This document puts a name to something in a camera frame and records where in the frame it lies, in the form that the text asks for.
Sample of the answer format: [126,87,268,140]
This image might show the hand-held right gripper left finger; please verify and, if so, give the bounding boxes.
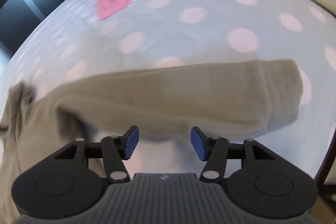
[54,126,139,184]

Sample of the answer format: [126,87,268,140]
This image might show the beige fleece hoodie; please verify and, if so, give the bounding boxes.
[0,59,304,224]

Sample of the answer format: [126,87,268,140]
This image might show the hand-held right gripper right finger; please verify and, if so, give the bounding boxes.
[191,126,276,184]

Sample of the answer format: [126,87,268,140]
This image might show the polka dot bed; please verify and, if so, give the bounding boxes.
[0,0,336,214]

